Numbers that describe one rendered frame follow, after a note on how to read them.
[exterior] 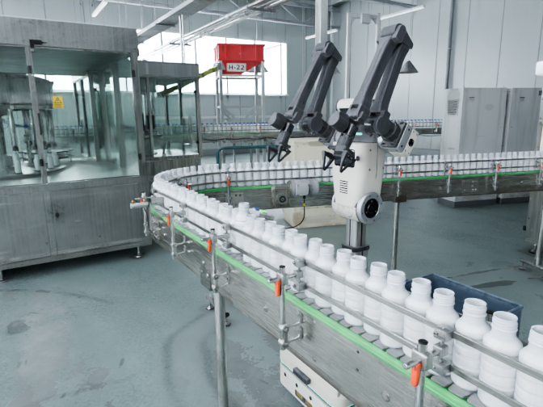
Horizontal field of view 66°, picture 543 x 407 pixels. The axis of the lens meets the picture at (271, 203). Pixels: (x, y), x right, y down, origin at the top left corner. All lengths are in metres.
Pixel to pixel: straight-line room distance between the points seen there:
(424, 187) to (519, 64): 11.08
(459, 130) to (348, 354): 6.32
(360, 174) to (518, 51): 12.74
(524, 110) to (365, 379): 7.17
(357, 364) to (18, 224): 3.82
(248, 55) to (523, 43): 8.78
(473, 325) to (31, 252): 4.13
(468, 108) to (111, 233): 5.45
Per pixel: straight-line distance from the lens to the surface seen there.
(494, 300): 1.48
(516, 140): 7.91
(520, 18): 14.67
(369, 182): 2.00
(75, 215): 4.50
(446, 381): 0.92
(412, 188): 3.53
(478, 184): 3.90
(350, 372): 1.09
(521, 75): 14.39
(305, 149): 5.49
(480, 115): 7.40
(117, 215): 4.57
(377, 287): 0.98
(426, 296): 0.92
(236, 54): 8.14
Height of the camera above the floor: 1.50
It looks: 12 degrees down
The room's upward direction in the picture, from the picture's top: 1 degrees counter-clockwise
